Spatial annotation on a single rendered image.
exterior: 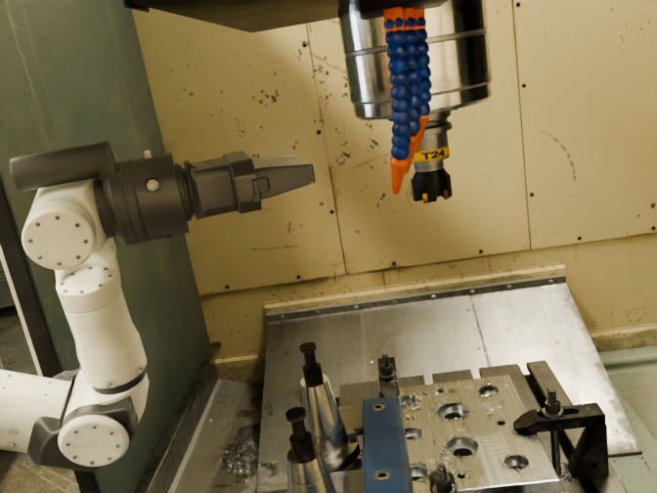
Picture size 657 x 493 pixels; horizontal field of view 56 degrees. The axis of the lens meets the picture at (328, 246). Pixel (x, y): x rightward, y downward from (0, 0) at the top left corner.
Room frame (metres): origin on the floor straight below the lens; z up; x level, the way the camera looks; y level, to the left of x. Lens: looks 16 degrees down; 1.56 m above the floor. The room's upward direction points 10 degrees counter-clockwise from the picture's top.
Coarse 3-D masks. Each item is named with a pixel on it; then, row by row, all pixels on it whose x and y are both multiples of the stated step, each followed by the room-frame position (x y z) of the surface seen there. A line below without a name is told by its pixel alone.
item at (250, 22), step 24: (144, 0) 0.42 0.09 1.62; (168, 0) 0.43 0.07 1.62; (192, 0) 0.45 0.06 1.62; (216, 0) 0.47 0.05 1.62; (240, 0) 0.49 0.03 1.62; (264, 0) 0.52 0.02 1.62; (288, 0) 0.55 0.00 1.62; (312, 0) 0.58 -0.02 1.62; (336, 0) 0.62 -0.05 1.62; (240, 24) 0.70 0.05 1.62; (264, 24) 0.76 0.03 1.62; (288, 24) 0.83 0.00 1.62
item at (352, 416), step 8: (344, 408) 0.58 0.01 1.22; (352, 408) 0.58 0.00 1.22; (360, 408) 0.58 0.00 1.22; (344, 416) 0.57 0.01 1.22; (352, 416) 0.57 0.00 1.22; (360, 416) 0.56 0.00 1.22; (344, 424) 0.56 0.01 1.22; (352, 424) 0.55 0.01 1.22; (360, 424) 0.55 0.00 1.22; (360, 432) 0.54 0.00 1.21
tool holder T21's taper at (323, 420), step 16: (304, 384) 0.51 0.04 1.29; (320, 384) 0.50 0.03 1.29; (304, 400) 0.50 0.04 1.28; (320, 400) 0.50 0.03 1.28; (320, 416) 0.50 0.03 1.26; (336, 416) 0.50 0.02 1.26; (320, 432) 0.49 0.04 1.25; (336, 432) 0.50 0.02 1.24; (320, 448) 0.49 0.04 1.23; (336, 448) 0.49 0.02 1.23
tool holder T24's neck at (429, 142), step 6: (444, 132) 0.71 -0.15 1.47; (426, 138) 0.70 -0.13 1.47; (432, 138) 0.70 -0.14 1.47; (438, 138) 0.70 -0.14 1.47; (444, 138) 0.71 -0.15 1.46; (420, 144) 0.70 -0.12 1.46; (426, 144) 0.70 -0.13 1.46; (432, 144) 0.70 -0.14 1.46; (438, 144) 0.70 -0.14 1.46; (444, 144) 0.70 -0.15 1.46; (420, 150) 0.70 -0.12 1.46; (426, 150) 0.70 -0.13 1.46; (414, 162) 0.71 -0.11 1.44; (420, 162) 0.70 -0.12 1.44
